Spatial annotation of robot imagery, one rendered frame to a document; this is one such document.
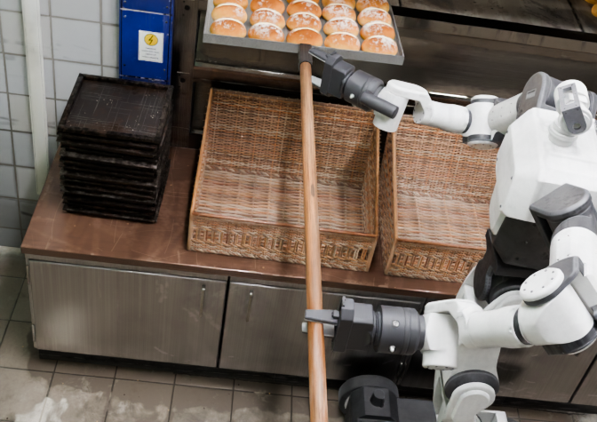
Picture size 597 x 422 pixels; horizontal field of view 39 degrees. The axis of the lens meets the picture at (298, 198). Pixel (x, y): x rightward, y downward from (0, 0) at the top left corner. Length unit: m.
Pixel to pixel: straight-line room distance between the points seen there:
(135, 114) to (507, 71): 1.17
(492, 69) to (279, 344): 1.10
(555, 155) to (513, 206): 0.13
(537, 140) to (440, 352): 0.51
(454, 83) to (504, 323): 1.40
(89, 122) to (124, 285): 0.51
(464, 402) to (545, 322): 0.89
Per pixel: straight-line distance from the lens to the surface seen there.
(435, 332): 1.59
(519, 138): 1.86
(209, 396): 2.93
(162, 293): 2.61
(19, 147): 3.05
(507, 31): 2.70
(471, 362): 2.25
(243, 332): 2.72
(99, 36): 2.72
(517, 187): 1.79
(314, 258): 1.68
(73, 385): 2.95
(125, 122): 2.48
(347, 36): 2.34
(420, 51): 2.71
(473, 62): 2.75
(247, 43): 2.32
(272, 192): 2.76
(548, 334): 1.45
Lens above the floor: 2.38
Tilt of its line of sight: 41 degrees down
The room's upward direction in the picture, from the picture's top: 11 degrees clockwise
